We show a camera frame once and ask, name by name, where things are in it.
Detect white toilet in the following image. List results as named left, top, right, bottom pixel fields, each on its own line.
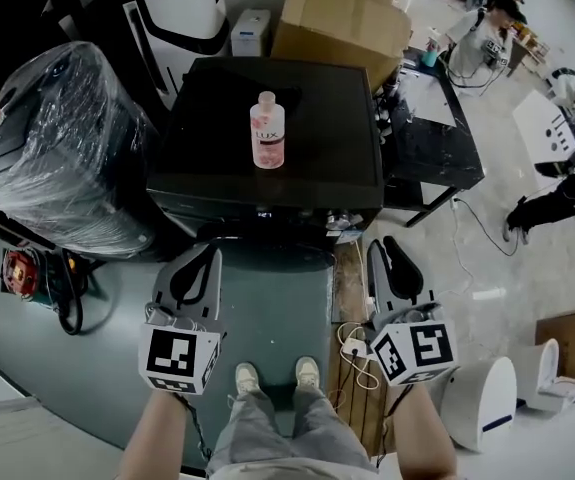
left=519, top=337, right=575, bottom=414

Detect black and white appliance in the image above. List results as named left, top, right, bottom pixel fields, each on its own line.
left=74, top=0, right=232, bottom=112

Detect person's shoe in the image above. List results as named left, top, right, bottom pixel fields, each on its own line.
left=234, top=362, right=261, bottom=397
left=295, top=356, right=322, bottom=389

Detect person's left shoe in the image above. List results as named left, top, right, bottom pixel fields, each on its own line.
left=234, top=362, right=261, bottom=397

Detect plastic-wrapped black appliance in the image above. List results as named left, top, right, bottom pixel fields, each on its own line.
left=0, top=41, right=161, bottom=264

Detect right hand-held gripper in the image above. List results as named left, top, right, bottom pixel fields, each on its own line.
left=365, top=234, right=459, bottom=388

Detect pink shampoo bottle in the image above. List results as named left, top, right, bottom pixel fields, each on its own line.
left=249, top=90, right=287, bottom=170

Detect wooden plank platform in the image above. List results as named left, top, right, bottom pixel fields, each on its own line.
left=326, top=240, right=393, bottom=459

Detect black floor cable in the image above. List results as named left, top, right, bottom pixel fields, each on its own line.
left=459, top=200, right=518, bottom=259

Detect teal bottle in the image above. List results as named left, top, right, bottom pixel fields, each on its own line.
left=421, top=37, right=441, bottom=68

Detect person's left forearm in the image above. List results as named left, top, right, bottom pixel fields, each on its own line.
left=116, top=392, right=188, bottom=480

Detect black hose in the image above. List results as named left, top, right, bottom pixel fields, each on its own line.
left=56, top=247, right=113, bottom=337

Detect black washing machine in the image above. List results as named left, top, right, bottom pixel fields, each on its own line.
left=145, top=56, right=386, bottom=272

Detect person's grey trousers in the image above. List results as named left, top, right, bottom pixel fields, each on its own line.
left=206, top=387, right=378, bottom=480

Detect red and black vacuum cleaner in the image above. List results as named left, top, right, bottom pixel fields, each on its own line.
left=0, top=247, right=68, bottom=312

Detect white adapter cable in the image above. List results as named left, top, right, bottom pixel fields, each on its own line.
left=336, top=322, right=381, bottom=392

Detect white cabinet with black marks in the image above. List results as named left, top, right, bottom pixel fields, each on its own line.
left=511, top=90, right=575, bottom=162

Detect white sheet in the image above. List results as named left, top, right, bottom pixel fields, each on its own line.
left=399, top=75, right=461, bottom=129

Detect person's right shoe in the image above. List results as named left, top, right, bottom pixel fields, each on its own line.
left=295, top=356, right=322, bottom=389

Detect white rounded device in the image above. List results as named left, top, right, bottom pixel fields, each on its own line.
left=439, top=356, right=518, bottom=453

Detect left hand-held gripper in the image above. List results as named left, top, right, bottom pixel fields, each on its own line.
left=138, top=245, right=227, bottom=398

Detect large cardboard box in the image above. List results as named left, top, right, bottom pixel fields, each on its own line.
left=270, top=0, right=413, bottom=94

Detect black table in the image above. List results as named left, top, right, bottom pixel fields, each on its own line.
left=374, top=60, right=486, bottom=228

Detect person's right forearm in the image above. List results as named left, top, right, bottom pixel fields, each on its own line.
left=389, top=385, right=461, bottom=480

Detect white curved counter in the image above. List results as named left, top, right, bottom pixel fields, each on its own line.
left=0, top=340, right=133, bottom=480

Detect small white box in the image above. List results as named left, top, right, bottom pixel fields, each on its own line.
left=230, top=9, right=272, bottom=58

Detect small cardboard box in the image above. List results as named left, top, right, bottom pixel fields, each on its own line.
left=535, top=305, right=575, bottom=382

